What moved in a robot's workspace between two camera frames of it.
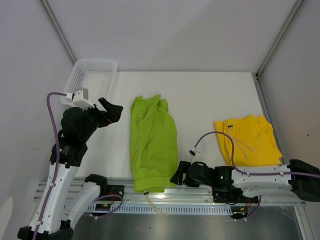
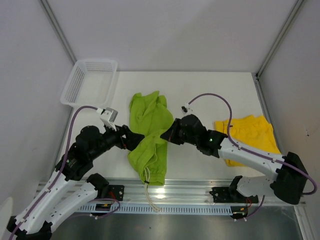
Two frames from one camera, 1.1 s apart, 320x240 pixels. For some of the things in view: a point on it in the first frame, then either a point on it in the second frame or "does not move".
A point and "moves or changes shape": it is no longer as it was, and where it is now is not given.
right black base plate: (231, 195) does not move
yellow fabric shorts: (254, 140) does not move
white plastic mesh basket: (98, 76) does not move
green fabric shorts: (154, 145) moves or changes shape
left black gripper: (112, 113) -> (132, 139)
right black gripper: (177, 177) -> (170, 135)
